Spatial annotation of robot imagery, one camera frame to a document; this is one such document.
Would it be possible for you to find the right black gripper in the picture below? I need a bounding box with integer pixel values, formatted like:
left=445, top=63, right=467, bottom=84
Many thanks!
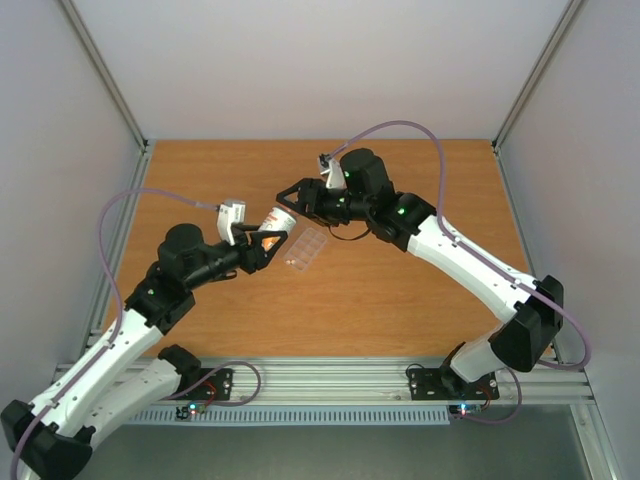
left=273, top=178, right=370, bottom=230

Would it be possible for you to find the orange pill bottle grey cap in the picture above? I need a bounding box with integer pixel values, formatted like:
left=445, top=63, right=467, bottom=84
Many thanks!
left=258, top=205, right=297, bottom=252

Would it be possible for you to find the clear plastic pill organizer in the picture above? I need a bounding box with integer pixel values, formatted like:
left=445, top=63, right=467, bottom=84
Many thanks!
left=284, top=228, right=328, bottom=272

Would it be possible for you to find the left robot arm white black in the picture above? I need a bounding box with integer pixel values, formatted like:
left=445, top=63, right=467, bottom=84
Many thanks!
left=1, top=222, right=290, bottom=479

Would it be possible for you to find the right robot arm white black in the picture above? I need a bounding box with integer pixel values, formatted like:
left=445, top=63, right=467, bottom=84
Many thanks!
left=276, top=148, right=564, bottom=398

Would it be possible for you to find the left small circuit board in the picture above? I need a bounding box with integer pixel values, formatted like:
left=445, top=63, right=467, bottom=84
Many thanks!
left=175, top=402, right=207, bottom=421

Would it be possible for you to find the small circuit board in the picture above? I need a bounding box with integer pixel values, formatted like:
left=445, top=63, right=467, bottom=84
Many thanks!
left=175, top=402, right=207, bottom=421
left=449, top=403, right=489, bottom=418

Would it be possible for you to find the right small circuit board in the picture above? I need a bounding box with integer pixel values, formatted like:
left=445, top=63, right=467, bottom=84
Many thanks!
left=449, top=403, right=489, bottom=418

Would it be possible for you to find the aluminium front frame rail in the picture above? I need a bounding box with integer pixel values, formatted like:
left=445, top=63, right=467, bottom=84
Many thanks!
left=45, top=355, right=596, bottom=404

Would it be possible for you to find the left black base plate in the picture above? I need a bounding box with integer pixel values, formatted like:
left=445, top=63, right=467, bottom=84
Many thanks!
left=185, top=368, right=234, bottom=403

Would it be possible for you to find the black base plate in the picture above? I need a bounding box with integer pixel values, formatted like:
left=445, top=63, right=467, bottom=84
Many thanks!
left=405, top=363, right=500, bottom=401
left=185, top=368, right=234, bottom=403

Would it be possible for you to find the grey slotted cable duct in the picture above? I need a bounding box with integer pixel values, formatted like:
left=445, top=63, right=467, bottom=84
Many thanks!
left=128, top=405, right=450, bottom=427

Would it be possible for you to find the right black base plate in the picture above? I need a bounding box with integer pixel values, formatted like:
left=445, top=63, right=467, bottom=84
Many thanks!
left=405, top=363, right=500, bottom=401

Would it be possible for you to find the left aluminium corner post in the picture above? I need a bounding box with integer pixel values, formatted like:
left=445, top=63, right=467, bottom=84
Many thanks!
left=57, top=0, right=148, bottom=151

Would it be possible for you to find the aluminium corner post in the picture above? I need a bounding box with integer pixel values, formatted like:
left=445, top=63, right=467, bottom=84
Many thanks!
left=57, top=0, right=148, bottom=151
left=492, top=0, right=586, bottom=154

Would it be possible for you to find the right aluminium corner post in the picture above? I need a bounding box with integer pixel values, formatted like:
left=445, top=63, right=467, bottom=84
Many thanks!
left=492, top=0, right=586, bottom=154

